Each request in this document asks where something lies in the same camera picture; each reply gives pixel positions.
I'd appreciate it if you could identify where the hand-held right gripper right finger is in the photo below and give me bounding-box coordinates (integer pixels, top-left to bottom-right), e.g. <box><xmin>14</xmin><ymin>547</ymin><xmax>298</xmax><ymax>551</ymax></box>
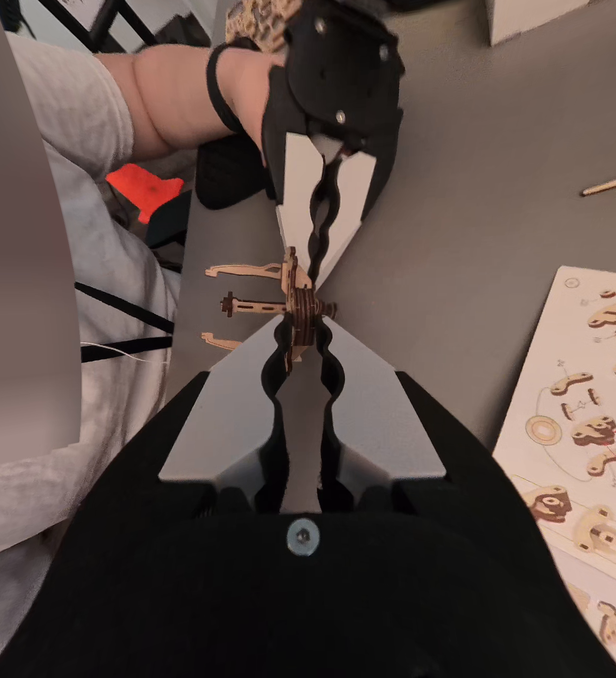
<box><xmin>316</xmin><ymin>317</ymin><xmax>447</xmax><ymax>499</ymax></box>

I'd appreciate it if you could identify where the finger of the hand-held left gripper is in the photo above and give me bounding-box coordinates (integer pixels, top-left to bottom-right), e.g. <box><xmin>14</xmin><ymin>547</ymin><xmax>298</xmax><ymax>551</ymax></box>
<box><xmin>316</xmin><ymin>151</ymin><xmax>378</xmax><ymax>291</ymax></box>
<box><xmin>276</xmin><ymin>131</ymin><xmax>325</xmax><ymax>291</ymax></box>

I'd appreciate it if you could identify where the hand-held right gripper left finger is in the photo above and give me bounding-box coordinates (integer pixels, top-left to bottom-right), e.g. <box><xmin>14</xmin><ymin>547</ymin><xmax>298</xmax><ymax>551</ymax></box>
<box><xmin>158</xmin><ymin>315</ymin><xmax>294</xmax><ymax>496</ymax></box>

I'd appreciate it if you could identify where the wooden model assembly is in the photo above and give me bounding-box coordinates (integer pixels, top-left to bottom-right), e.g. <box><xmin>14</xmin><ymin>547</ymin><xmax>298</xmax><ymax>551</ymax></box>
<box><xmin>201</xmin><ymin>246</ymin><xmax>337</xmax><ymax>378</ymax></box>

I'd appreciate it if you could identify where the person's left forearm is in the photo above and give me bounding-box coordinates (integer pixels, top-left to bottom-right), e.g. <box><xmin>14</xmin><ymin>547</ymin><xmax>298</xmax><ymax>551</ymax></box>
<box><xmin>95</xmin><ymin>43</ymin><xmax>237</xmax><ymax>160</ymax></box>

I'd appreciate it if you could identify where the laser-cut wooden parts sheet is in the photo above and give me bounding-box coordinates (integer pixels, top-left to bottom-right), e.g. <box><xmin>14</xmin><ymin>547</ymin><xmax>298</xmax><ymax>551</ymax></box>
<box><xmin>225</xmin><ymin>0</ymin><xmax>294</xmax><ymax>54</ymax></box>

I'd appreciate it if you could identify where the person's left hand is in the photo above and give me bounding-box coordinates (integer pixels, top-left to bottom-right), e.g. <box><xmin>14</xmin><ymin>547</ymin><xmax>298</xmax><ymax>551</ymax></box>
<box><xmin>215</xmin><ymin>48</ymin><xmax>288</xmax><ymax>154</ymax></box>

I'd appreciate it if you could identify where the black textured pad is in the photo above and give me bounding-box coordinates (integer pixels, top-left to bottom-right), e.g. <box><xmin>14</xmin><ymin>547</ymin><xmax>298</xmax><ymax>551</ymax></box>
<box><xmin>196</xmin><ymin>133</ymin><xmax>279</xmax><ymax>211</ymax></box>

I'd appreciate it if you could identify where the black wrist band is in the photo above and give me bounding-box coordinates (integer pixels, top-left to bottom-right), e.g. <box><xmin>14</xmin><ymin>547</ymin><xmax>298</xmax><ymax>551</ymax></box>
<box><xmin>205</xmin><ymin>41</ymin><xmax>260</xmax><ymax>134</ymax></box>

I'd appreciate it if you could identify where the orange traffic cone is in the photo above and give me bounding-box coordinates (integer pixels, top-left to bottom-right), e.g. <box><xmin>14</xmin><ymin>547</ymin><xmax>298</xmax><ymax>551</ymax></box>
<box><xmin>106</xmin><ymin>163</ymin><xmax>186</xmax><ymax>225</ymax></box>

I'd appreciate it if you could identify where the white box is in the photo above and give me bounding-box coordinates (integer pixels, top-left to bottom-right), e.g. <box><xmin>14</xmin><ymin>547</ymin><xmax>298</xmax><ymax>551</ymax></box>
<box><xmin>484</xmin><ymin>0</ymin><xmax>581</xmax><ymax>47</ymax></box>

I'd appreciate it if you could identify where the illustrated instruction sheet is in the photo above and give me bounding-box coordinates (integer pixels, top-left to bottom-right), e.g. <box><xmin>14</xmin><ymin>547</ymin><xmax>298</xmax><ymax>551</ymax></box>
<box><xmin>492</xmin><ymin>265</ymin><xmax>616</xmax><ymax>678</ymax></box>

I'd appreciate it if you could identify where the long wooden stick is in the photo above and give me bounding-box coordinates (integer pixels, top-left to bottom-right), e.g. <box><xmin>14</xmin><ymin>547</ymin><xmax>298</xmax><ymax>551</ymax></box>
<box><xmin>580</xmin><ymin>168</ymin><xmax>616</xmax><ymax>198</ymax></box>

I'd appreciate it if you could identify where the black strap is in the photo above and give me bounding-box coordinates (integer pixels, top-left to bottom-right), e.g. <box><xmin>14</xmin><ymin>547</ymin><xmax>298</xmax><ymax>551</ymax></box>
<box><xmin>74</xmin><ymin>282</ymin><xmax>176</xmax><ymax>335</ymax></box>
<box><xmin>79</xmin><ymin>336</ymin><xmax>175</xmax><ymax>364</ymax></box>

